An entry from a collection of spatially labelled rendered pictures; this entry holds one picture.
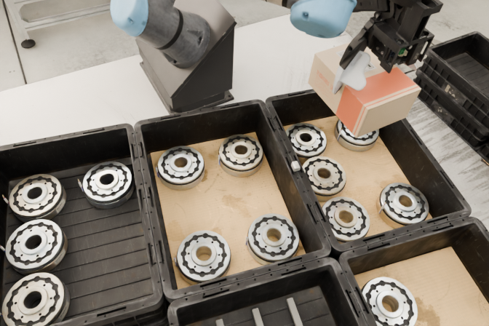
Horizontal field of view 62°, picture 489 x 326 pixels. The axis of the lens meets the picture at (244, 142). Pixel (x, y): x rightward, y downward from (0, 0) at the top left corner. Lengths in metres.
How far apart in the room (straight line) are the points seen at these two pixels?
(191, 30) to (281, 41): 0.50
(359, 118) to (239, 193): 0.33
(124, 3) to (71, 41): 1.76
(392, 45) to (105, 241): 0.64
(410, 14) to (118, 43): 2.21
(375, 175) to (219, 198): 0.37
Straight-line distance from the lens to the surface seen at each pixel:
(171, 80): 1.16
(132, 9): 0.99
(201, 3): 1.19
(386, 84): 0.77
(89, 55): 2.64
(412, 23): 0.66
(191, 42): 1.08
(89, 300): 0.84
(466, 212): 0.90
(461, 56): 2.08
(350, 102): 0.74
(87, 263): 0.87
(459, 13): 3.41
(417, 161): 0.98
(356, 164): 1.00
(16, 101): 1.40
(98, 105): 1.30
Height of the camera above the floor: 1.60
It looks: 51 degrees down
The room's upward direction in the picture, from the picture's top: 5 degrees clockwise
